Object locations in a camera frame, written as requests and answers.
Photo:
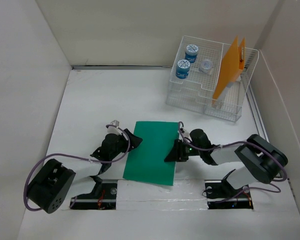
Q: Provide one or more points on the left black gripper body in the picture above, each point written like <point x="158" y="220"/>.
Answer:
<point x="122" y="147"/>

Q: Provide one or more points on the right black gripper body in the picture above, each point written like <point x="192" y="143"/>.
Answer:
<point x="193" y="152"/>

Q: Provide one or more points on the green notebook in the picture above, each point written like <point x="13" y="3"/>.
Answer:
<point x="146" y="163"/>

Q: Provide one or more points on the blue tape roll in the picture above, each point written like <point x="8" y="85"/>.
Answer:
<point x="182" y="69"/>
<point x="191" y="52"/>

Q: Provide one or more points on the small clear tape roll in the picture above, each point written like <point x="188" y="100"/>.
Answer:
<point x="205" y="66"/>

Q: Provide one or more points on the orange notebook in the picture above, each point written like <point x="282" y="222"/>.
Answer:
<point x="231" y="67"/>

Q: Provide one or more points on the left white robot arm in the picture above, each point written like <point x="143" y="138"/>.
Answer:
<point x="49" y="181"/>

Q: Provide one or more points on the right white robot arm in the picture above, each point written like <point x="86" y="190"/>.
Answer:
<point x="262" y="162"/>

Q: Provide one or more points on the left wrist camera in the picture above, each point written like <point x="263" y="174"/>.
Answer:
<point x="112" y="127"/>

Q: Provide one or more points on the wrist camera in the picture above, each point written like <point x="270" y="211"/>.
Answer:
<point x="112" y="127"/>
<point x="184" y="132"/>

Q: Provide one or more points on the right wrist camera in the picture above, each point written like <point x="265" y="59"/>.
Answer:
<point x="184" y="132"/>

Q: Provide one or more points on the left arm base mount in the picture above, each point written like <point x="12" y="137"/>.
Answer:
<point x="102" y="196"/>

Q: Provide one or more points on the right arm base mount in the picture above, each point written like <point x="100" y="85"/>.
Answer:
<point x="219" y="199"/>

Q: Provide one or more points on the white wire rack organizer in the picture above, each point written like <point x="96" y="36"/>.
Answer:
<point x="195" y="93"/>

